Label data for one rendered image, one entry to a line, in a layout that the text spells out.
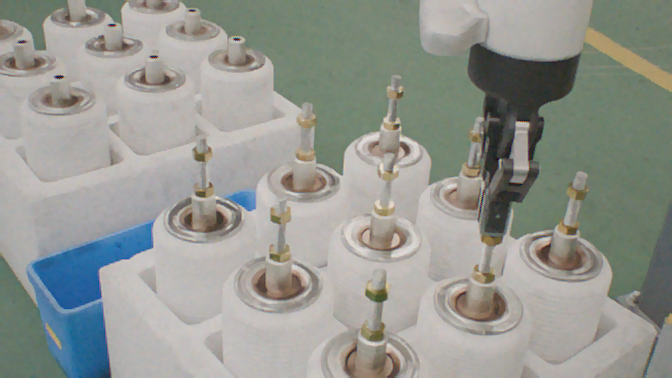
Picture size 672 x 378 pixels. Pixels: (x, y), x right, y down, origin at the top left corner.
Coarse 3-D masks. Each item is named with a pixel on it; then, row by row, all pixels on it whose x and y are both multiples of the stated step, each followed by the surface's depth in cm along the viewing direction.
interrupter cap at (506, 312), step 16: (448, 288) 71; (464, 288) 72; (496, 288) 72; (448, 304) 69; (464, 304) 70; (496, 304) 70; (512, 304) 70; (448, 320) 68; (464, 320) 68; (480, 320) 68; (496, 320) 68; (512, 320) 68
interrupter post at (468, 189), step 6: (462, 174) 82; (462, 180) 82; (468, 180) 82; (474, 180) 82; (480, 180) 82; (462, 186) 83; (468, 186) 82; (474, 186) 82; (462, 192) 83; (468, 192) 83; (474, 192) 83; (456, 198) 84; (462, 198) 83; (468, 198) 83; (474, 198) 83; (468, 204) 83
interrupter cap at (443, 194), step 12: (444, 180) 86; (456, 180) 87; (432, 192) 84; (444, 192) 85; (456, 192) 85; (480, 192) 85; (444, 204) 83; (456, 204) 83; (456, 216) 81; (468, 216) 81
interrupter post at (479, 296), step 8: (472, 280) 68; (472, 288) 68; (480, 288) 68; (488, 288) 68; (472, 296) 69; (480, 296) 68; (488, 296) 68; (472, 304) 69; (480, 304) 69; (488, 304) 69; (480, 312) 69
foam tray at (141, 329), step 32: (256, 256) 86; (128, 288) 80; (128, 320) 80; (160, 320) 76; (608, 320) 81; (640, 320) 81; (128, 352) 83; (160, 352) 76; (192, 352) 73; (608, 352) 77; (640, 352) 80
